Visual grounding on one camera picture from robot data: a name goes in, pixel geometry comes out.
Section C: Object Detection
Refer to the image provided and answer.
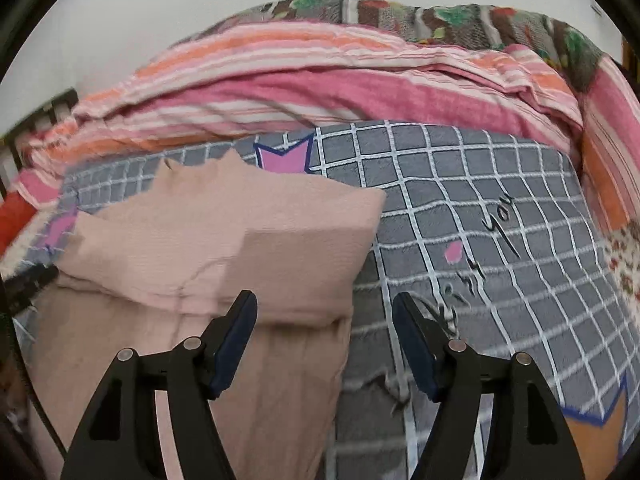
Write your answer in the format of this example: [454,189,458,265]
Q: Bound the dark wooden bed frame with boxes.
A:
[0,87,81,201]

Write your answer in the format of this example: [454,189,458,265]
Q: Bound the pink knit garment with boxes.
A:
[25,152,388,480]

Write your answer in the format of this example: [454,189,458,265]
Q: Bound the red pillow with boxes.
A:
[0,192,51,256]

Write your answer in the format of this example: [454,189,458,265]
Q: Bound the pink orange striped quilt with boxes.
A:
[10,22,640,241]

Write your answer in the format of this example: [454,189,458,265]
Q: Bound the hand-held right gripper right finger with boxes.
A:
[391,292,586,480]

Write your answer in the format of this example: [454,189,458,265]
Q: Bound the floral patchwork quilt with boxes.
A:
[185,0,606,93]

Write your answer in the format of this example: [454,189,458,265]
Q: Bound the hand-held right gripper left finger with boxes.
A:
[60,290,258,480]

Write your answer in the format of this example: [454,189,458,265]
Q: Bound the grey checked star blanket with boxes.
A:
[10,120,631,480]

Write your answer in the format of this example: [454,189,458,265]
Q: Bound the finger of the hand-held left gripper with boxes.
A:
[0,264,60,311]

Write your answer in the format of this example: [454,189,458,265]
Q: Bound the floral bed sheet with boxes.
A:
[602,220,640,316]

